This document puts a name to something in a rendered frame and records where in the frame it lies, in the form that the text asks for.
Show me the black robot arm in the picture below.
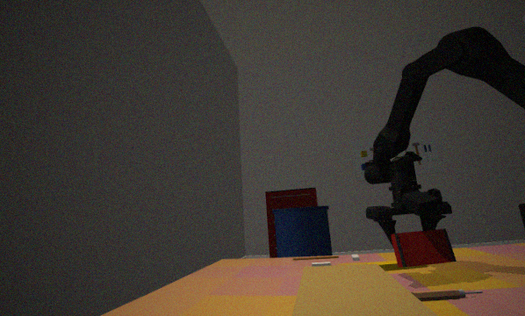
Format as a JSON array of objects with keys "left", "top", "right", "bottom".
[{"left": 364, "top": 26, "right": 525, "bottom": 217}]

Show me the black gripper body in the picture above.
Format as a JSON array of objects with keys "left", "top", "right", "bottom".
[{"left": 366, "top": 180, "right": 452, "bottom": 220}]

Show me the tan panel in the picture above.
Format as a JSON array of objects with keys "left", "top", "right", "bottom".
[{"left": 292, "top": 264, "right": 438, "bottom": 316}]

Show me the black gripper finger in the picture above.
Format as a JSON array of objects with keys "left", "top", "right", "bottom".
[
  {"left": 420, "top": 215, "right": 446, "bottom": 231},
  {"left": 374, "top": 219, "right": 396, "bottom": 246}
]

